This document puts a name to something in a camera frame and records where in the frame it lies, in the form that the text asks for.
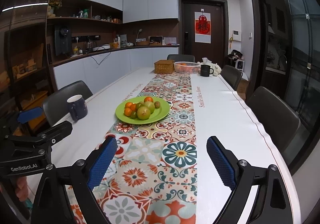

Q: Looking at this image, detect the small orange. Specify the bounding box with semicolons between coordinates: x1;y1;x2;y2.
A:
124;108;132;117
125;102;133;108

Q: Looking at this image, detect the large orange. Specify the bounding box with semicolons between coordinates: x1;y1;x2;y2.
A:
130;103;137;112

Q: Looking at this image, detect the green tomato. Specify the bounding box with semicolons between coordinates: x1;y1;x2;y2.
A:
130;112;137;119
136;102;144;110

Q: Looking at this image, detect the large green pear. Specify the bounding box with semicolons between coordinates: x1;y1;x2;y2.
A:
137;106;151;120

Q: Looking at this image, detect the brown kiwi fruit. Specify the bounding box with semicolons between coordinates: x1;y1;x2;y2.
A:
154;101;161;108

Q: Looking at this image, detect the person's left hand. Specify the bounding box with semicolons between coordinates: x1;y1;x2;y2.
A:
15;176;29;202

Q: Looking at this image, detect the grey chair left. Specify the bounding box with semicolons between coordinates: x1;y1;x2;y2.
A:
42;81;93;126

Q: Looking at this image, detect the grey chair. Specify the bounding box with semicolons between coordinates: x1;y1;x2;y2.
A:
221;65;243;91
42;81;93;126
246;86;301;153

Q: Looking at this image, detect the dark blue mug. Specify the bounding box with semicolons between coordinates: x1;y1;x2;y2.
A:
67;95;88;122

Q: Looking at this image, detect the grey chair right near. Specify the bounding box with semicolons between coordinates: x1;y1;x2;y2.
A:
246;86;301;153

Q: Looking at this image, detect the black coffee machine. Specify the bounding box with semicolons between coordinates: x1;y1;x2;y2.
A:
54;28;72;56

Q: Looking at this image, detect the orange on plate right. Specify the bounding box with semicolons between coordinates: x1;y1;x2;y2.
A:
144;96;153;103

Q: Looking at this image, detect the green plate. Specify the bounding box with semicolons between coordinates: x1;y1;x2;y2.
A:
116;96;170;124

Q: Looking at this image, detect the patterned table runner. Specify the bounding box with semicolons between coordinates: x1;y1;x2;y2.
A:
59;68;197;223

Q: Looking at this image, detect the white tablecloth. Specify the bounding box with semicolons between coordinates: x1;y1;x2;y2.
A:
52;72;301;223

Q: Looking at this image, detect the wicker basket box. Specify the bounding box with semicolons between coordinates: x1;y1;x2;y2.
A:
154;60;174;74

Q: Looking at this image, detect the grey chair right far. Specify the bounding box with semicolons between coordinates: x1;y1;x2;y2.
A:
221;65;243;91

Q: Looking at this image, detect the grey chair far end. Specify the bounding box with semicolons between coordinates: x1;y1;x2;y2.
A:
167;54;195;63

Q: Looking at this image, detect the white cloth bundle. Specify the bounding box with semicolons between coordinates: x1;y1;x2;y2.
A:
197;57;222;77

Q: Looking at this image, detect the black mug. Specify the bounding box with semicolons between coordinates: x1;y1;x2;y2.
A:
200;64;214;77

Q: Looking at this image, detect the dark wooden door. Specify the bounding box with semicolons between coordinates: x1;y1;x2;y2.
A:
179;0;229;66

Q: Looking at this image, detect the red poster on door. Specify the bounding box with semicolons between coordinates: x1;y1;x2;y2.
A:
194;12;212;44

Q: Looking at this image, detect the white wire fruit basket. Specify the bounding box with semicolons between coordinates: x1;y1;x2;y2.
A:
174;62;200;74

